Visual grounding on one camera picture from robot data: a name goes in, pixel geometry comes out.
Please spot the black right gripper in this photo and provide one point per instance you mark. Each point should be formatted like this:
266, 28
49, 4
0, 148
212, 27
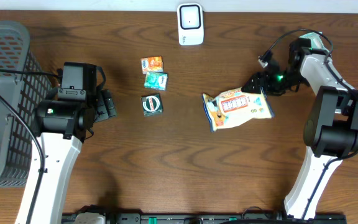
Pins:
263, 86

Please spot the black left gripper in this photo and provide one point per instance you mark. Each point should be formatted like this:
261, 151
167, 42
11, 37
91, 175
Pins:
105, 106

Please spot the yellow snack bag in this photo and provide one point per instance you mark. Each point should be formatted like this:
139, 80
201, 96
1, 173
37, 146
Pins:
234, 107

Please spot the green Zam-Buk box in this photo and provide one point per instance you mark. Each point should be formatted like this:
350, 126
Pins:
152, 105

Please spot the teal tissue packet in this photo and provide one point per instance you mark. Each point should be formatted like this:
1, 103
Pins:
156, 81

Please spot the orange tissue packet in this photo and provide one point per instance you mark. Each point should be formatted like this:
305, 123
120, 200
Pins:
152, 64

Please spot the light teal packet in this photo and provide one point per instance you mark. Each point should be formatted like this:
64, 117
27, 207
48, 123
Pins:
311, 43

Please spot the grey plastic mesh basket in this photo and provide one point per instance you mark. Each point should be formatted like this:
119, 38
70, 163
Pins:
23, 89

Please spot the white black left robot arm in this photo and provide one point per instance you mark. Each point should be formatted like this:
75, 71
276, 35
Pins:
60, 128

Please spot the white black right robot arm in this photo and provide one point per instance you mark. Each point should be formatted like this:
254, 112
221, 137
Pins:
331, 130

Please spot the white barcode scanner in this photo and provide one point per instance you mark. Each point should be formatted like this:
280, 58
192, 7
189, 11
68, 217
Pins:
190, 24

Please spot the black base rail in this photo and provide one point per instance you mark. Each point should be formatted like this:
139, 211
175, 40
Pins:
97, 214

